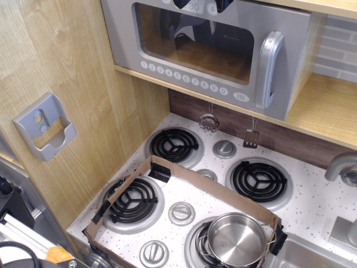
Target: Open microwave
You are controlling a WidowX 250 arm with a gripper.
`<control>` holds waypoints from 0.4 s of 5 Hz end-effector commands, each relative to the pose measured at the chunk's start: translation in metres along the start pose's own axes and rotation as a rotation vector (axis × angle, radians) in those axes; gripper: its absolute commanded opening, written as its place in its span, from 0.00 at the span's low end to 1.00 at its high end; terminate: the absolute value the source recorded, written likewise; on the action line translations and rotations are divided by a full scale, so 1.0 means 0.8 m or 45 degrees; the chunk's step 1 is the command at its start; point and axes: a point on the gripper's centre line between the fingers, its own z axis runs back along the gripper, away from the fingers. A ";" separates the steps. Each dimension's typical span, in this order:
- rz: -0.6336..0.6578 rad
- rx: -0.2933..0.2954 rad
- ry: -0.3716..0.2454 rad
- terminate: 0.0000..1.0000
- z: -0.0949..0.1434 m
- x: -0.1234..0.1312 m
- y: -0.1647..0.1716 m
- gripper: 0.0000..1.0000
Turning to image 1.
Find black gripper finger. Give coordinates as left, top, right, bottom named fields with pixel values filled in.
left=173, top=0, right=190, bottom=9
left=215, top=0, right=233, bottom=13

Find silver toy microwave door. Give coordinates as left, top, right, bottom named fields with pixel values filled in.
left=102, top=1, right=312, bottom=120

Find silver microwave door handle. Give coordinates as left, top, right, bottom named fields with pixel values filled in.
left=254, top=31, right=284, bottom=109

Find hanging metal strainer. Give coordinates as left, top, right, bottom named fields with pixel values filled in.
left=199, top=103, right=220, bottom=133

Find hanging metal spatula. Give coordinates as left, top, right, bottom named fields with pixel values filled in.
left=243, top=117, right=260, bottom=149

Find back left black burner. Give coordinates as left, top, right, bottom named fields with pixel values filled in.
left=149, top=128, right=200, bottom=163

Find black burner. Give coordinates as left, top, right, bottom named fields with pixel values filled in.
left=149, top=128, right=200, bottom=163
left=109, top=178, right=160, bottom=224
left=228, top=160, right=288, bottom=203
left=195, top=221, right=223, bottom=268

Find back silver stove knob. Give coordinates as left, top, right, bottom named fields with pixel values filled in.
left=213, top=140, right=237, bottom=159

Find silver stove knob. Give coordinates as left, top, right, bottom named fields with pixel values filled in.
left=139, top=240, right=170, bottom=268
left=168, top=202, right=196, bottom=226
left=196, top=169, right=218, bottom=182
left=213, top=140, right=237, bottom=159

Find wooden shelf board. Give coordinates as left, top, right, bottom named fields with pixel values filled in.
left=114, top=65, right=356, bottom=150

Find middle silver stove knob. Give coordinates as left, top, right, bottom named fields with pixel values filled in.
left=196, top=169, right=218, bottom=182

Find back right black burner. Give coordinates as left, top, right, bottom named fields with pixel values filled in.
left=228, top=160, right=288, bottom=203

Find grey toy faucet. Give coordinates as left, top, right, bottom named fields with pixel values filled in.
left=325, top=152, right=356, bottom=187

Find front left black burner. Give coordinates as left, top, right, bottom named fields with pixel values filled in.
left=109, top=178, right=160, bottom=224

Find centre silver stove knob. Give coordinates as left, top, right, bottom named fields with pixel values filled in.
left=168, top=202, right=196, bottom=226

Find stainless steel pot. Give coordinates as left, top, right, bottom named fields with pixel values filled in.
left=207, top=212, right=277, bottom=267

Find front right black burner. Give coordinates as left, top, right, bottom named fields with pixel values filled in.
left=195, top=221, right=223, bottom=268

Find front silver stove knob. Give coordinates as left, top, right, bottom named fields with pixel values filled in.
left=139, top=240, right=170, bottom=268

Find stainless steel sink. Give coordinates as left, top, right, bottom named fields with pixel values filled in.
left=263, top=233, right=356, bottom=268

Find grey wall phone holder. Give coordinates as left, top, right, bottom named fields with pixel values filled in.
left=12, top=92, right=77, bottom=162

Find grey faucet handle base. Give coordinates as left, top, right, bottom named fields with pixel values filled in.
left=329, top=217, right=356, bottom=254

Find brown cardboard frame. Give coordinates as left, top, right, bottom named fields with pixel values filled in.
left=83, top=156, right=281, bottom=267

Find black braided cable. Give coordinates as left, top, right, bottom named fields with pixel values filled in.
left=0, top=240, right=42, bottom=268

